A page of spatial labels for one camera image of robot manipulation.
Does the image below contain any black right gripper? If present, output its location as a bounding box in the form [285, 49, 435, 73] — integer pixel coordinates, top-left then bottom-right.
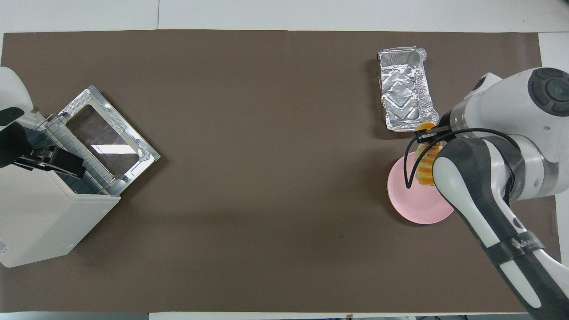
[415, 111, 453, 143]

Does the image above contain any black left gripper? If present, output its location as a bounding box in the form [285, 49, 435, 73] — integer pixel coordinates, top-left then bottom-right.
[0, 122, 88, 179]

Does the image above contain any yellow ridged bread loaf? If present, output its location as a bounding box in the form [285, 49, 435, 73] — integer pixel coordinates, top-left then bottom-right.
[416, 122, 443, 186]

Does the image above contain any aluminium foil tray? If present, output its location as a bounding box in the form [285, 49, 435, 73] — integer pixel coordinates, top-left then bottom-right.
[377, 46, 438, 132]

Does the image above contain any cream toaster oven body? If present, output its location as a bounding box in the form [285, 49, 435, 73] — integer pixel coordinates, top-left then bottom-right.
[0, 111, 120, 268]

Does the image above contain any glass oven door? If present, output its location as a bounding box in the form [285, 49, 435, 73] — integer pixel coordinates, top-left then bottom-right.
[58, 85, 160, 196]

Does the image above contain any pink round plate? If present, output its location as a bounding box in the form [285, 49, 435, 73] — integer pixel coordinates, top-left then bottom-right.
[387, 151, 455, 224]

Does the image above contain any brown table mat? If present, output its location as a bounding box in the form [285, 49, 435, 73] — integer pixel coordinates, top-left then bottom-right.
[0, 30, 561, 313]

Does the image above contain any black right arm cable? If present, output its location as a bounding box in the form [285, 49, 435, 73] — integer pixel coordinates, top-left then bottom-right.
[403, 128, 521, 200]

